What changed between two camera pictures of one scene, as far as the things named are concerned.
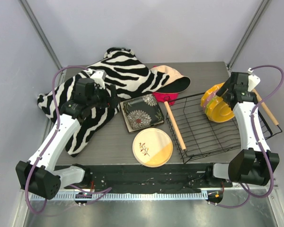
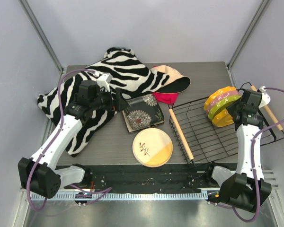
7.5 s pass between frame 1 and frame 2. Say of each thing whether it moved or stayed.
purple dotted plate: moved
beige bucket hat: stayed
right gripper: moved
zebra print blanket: stayed
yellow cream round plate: stayed
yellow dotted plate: moved
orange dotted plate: moved
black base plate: stayed
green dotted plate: moved
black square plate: stayed
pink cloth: stayed
